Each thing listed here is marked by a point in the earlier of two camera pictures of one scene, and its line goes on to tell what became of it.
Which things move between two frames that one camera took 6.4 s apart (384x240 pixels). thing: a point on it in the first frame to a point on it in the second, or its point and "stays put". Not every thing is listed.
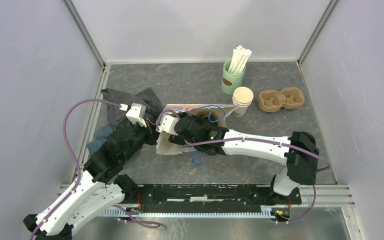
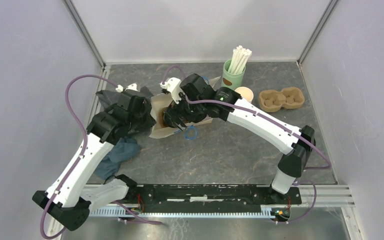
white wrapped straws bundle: x=240 y=56 stays put
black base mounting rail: x=210 y=198 stays put
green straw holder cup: x=229 y=81 stays put
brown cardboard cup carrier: x=272 y=101 stays put
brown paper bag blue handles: x=216 y=114 to x=159 y=102
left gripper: x=153 y=134 to x=150 y=121
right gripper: x=177 y=139 to x=173 y=111
